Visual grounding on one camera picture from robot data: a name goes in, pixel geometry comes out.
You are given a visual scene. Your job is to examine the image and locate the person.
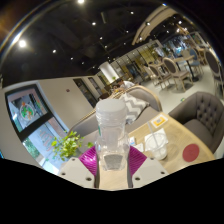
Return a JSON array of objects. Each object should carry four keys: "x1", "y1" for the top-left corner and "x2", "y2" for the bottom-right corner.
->
[{"x1": 114, "y1": 79, "x2": 135, "y2": 92}]

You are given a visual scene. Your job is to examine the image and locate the grey zigzag cushion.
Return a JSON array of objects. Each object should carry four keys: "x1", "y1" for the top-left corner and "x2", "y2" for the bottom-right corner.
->
[{"x1": 119, "y1": 92, "x2": 150, "y2": 125}]

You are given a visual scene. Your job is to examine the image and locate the flat round red coaster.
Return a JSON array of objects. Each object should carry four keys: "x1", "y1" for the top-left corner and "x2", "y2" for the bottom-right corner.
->
[{"x1": 182, "y1": 143, "x2": 201, "y2": 163}]

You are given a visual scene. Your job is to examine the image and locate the grey curved sofa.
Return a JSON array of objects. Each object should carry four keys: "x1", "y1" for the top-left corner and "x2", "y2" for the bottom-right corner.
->
[{"x1": 68, "y1": 84, "x2": 163, "y2": 148}]

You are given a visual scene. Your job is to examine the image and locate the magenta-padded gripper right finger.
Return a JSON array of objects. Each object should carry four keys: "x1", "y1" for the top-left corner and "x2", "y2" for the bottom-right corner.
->
[{"x1": 126, "y1": 145, "x2": 169, "y2": 190}]

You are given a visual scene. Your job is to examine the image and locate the clear plastic water bottle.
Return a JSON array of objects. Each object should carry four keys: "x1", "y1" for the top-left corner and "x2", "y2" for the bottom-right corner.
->
[{"x1": 94, "y1": 98, "x2": 130, "y2": 172}]

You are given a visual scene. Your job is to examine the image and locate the white paper slip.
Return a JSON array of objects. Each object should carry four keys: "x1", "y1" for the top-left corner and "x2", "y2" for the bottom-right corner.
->
[{"x1": 133, "y1": 142, "x2": 145, "y2": 154}]

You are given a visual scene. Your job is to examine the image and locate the white napkin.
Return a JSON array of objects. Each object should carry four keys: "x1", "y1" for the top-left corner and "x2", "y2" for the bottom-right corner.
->
[{"x1": 143, "y1": 128, "x2": 168, "y2": 143}]

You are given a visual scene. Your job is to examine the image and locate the group of dining chairs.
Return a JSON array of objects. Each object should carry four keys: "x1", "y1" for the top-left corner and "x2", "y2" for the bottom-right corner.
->
[{"x1": 143, "y1": 31, "x2": 224, "y2": 93}]

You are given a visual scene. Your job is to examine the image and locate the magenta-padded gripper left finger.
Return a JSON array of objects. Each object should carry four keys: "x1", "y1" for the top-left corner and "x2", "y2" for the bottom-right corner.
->
[{"x1": 58, "y1": 145, "x2": 99, "y2": 190}]

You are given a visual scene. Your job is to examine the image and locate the potted green plant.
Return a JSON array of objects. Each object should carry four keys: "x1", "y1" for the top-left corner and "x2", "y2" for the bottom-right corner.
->
[{"x1": 50, "y1": 130, "x2": 95, "y2": 162}]

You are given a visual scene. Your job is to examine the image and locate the grey tufted armchair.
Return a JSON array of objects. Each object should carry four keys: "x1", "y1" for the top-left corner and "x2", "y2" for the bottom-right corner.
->
[{"x1": 168, "y1": 91, "x2": 224, "y2": 154}]

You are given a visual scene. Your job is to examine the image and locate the framed food poster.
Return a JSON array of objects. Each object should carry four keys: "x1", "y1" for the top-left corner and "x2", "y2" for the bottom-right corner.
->
[{"x1": 4, "y1": 84, "x2": 54, "y2": 141}]

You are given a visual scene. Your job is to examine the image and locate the yellow card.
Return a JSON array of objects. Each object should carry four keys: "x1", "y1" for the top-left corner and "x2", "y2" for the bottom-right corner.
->
[{"x1": 149, "y1": 113, "x2": 169, "y2": 129}]

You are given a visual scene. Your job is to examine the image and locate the ceiling lights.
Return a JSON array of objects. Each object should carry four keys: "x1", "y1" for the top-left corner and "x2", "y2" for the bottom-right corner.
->
[{"x1": 18, "y1": 0, "x2": 188, "y2": 64}]

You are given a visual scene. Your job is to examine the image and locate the blue and white card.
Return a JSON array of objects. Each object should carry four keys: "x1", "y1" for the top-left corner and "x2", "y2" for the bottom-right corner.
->
[{"x1": 128, "y1": 135, "x2": 138, "y2": 147}]

